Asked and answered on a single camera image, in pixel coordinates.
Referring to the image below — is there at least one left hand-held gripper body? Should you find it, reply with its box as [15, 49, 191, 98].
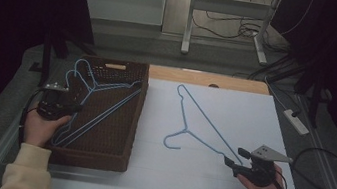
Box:
[34, 80, 79, 126]

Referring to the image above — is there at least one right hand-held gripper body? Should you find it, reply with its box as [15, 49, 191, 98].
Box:
[229, 140, 296, 189]

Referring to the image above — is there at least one blue wire hanger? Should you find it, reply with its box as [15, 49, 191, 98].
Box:
[161, 82, 255, 167]
[51, 56, 146, 158]
[51, 68, 144, 158]

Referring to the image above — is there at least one brown woven basket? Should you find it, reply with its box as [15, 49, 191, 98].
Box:
[42, 50, 153, 176]

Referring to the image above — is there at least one person's left hand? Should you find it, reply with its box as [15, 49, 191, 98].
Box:
[20, 107, 74, 153]

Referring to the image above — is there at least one white board sheet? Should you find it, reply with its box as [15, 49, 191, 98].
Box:
[46, 64, 325, 189]

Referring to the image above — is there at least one black metal stand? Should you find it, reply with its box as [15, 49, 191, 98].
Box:
[26, 10, 103, 95]

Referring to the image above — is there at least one white power strip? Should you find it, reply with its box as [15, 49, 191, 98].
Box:
[279, 108, 313, 138]

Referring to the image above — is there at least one black plug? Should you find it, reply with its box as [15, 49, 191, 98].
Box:
[291, 108, 303, 119]

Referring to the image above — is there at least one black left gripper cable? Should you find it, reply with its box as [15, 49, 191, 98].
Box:
[15, 84, 46, 150]

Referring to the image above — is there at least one white power strip cable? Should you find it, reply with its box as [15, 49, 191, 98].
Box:
[260, 76, 295, 113]

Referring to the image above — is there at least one tangle of floor cables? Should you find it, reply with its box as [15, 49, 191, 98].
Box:
[188, 0, 315, 52]

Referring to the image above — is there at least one white desk frame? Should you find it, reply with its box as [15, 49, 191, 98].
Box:
[180, 0, 284, 70]

